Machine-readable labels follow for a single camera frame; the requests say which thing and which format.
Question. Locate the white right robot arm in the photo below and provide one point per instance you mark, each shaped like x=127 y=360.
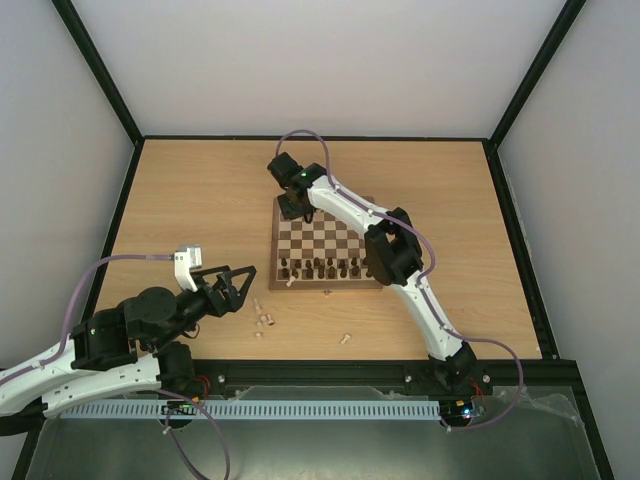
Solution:
x=393 y=254

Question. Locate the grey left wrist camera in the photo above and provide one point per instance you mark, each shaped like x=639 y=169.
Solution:
x=186 y=259

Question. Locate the white slotted cable duct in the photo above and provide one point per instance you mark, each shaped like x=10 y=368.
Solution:
x=259 y=410

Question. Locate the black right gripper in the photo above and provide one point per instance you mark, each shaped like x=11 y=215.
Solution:
x=292 y=205

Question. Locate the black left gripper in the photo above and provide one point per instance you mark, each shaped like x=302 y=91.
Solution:
x=234 y=300

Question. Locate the clear plastic sheet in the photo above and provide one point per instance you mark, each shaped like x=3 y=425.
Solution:
x=540 y=399

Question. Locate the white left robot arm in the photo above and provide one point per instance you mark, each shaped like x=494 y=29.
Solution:
x=129 y=348

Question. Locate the wooden chess board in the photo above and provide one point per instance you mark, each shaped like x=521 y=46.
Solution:
x=324 y=254

